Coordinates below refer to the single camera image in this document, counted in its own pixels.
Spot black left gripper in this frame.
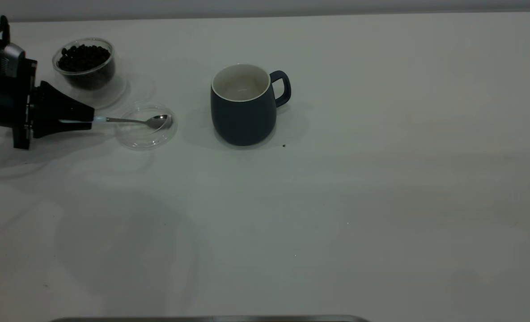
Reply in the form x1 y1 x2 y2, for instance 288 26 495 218
0 40 95 151

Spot metal spoon pale blue handle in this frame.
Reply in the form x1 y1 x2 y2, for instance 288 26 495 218
59 114 170 130

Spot dark grey ceramic mug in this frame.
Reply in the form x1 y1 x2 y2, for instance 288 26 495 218
210 64 292 146

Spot double-walled glass cup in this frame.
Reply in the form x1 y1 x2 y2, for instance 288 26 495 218
52 38 127 110

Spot dark coffee beans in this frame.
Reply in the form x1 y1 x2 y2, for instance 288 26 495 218
58 44 112 90

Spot clear glass saucer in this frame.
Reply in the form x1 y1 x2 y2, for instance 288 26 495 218
114 103 178 151

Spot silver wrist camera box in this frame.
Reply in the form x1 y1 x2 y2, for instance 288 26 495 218
0 42 26 80

